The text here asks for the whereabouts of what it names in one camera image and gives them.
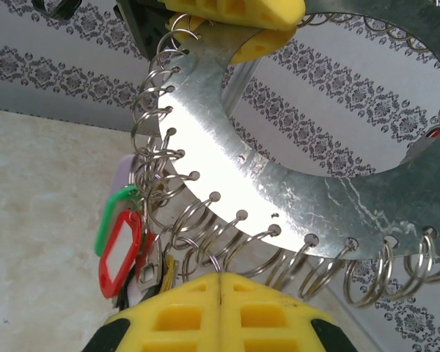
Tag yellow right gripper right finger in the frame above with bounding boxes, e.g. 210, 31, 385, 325
219, 274, 381, 352

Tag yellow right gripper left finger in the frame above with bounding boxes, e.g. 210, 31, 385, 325
81, 273, 221, 352

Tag yellow key tag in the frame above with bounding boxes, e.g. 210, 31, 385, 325
160, 254, 180, 294

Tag silver key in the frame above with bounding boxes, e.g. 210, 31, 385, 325
137, 234, 164, 294

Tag green key tag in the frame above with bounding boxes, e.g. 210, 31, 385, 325
94, 184, 143, 258

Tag metal disc with key rings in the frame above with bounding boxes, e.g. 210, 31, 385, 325
130, 0, 440, 309

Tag lilac key tag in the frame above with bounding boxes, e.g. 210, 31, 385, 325
108, 153, 137, 206

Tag black left wrist loop cable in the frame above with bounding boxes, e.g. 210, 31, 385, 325
31, 0, 84, 20

